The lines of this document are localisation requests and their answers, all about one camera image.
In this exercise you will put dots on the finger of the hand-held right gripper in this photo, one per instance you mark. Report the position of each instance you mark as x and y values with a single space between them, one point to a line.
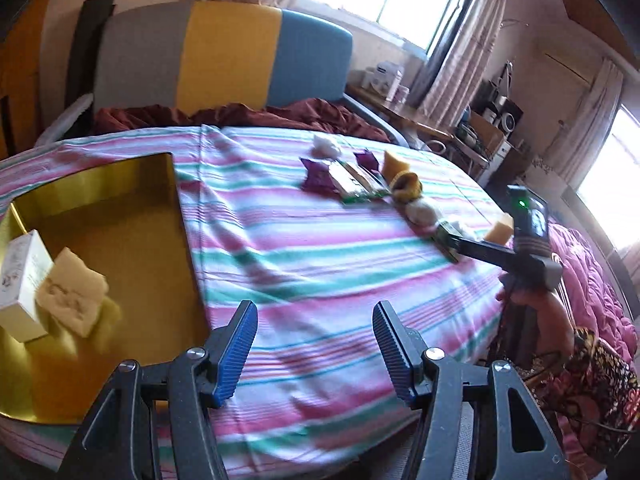
487 254

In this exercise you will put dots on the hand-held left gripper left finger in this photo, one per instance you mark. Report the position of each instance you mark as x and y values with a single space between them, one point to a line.
235 355

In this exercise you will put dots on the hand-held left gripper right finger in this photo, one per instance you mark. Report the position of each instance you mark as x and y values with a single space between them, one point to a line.
392 355

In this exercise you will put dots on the white sock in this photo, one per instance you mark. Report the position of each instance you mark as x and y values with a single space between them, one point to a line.
422 210

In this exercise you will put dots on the yellow sock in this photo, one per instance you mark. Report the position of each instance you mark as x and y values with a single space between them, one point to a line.
407 185

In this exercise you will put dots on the snack bar packet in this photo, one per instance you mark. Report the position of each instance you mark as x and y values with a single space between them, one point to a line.
345 180
370 182

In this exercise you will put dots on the gold metal tray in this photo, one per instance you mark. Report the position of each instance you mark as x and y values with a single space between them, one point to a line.
125 240

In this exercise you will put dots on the beige sponge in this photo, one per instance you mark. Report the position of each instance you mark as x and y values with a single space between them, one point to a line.
72 290

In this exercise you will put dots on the white cotton ball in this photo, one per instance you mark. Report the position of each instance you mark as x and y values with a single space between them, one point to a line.
462 229
325 145

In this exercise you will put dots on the person's right hand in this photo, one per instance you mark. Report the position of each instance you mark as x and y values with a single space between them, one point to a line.
547 320

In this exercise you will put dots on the yellow sponge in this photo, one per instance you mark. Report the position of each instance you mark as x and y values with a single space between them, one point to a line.
500 230
395 162

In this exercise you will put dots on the pink quilt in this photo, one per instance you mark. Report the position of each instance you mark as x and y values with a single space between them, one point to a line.
595 280

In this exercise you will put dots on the pink green striped bedsheet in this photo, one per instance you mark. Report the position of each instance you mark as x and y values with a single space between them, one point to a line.
300 270

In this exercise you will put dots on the black silver stereo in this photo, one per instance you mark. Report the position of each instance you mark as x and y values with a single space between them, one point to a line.
505 117

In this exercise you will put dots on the wooden side desk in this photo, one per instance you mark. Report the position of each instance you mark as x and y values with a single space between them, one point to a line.
410 120

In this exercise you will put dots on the small purple packet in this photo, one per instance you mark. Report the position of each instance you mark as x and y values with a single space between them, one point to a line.
365 159

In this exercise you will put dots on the large purple packet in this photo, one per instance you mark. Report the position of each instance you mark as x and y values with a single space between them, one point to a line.
317 177

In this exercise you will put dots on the white appliance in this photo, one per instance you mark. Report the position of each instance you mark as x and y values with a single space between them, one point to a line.
389 77

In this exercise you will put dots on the white cardboard box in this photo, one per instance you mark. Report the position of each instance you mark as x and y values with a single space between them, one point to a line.
22 280

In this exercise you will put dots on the maroon blanket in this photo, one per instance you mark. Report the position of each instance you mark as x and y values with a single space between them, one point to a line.
310 115

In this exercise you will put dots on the white pillow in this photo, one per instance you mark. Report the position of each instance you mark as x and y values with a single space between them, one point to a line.
70 115

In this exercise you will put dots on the grey yellow blue headboard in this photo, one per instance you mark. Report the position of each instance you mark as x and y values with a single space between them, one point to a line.
225 55

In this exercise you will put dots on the orange wooden wardrobe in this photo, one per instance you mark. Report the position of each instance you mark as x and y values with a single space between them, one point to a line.
20 70

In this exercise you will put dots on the black upright post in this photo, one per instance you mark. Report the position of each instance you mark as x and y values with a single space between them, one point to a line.
92 50

